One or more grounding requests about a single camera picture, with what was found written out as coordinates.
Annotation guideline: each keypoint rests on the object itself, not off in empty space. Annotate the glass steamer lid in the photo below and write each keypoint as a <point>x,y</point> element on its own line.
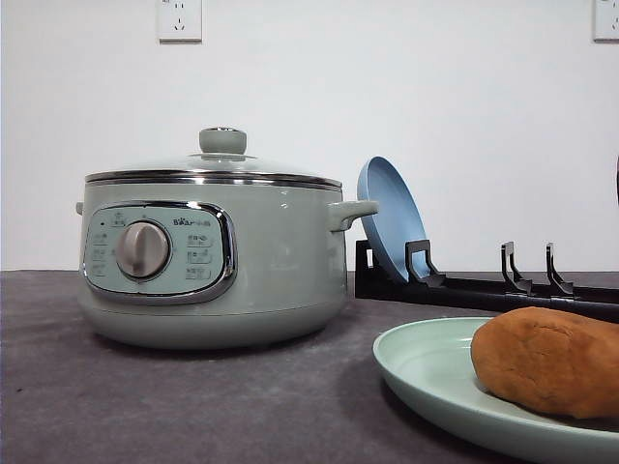
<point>222,157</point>

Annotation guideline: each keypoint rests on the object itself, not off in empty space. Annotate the green plate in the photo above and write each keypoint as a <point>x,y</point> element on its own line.
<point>433,358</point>

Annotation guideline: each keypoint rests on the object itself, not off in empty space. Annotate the brown potato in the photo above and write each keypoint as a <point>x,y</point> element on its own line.
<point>560,361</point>

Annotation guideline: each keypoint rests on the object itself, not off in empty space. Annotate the blue plate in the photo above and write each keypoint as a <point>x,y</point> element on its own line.
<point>398,220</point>

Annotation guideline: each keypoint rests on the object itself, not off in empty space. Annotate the green electric steamer pot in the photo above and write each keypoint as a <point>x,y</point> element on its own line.
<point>214,258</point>

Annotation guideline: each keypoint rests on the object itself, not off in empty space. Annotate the black plate rack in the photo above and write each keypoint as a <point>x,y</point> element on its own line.
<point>512,291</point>

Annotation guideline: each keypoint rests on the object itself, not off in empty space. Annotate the white wall socket left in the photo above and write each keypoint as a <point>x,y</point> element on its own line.
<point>179,22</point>

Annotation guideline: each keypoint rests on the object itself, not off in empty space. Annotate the white wall socket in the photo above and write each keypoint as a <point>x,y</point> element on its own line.
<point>605,23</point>
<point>179,22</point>

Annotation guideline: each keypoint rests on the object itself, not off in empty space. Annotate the white wall socket right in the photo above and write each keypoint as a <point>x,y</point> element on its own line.
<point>605,23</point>

